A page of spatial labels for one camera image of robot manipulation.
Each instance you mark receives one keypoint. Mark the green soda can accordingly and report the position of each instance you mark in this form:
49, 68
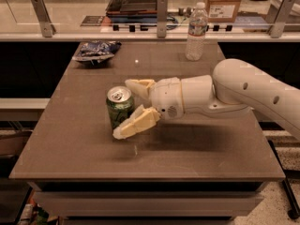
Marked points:
120, 105

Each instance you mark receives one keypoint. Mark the cardboard box with label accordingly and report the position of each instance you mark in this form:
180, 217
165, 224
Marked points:
222, 11

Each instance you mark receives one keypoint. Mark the left metal railing bracket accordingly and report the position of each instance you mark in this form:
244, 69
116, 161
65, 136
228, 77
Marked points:
46, 25

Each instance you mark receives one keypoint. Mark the right metal railing bracket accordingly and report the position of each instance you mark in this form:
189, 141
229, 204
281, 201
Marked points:
278, 25

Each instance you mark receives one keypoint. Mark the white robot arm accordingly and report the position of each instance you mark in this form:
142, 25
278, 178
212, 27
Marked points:
234, 88

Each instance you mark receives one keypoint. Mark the orange and black tray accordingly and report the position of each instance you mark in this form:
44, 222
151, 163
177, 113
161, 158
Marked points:
131, 7

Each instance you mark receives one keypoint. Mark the blue chip bag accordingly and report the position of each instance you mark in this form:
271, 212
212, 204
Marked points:
97, 51

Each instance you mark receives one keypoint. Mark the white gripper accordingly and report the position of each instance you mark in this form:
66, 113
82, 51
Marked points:
165, 97

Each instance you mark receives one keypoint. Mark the clear plastic water bottle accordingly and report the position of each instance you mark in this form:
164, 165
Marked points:
197, 27

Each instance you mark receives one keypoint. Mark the white table drawer front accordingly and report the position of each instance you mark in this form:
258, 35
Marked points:
148, 204

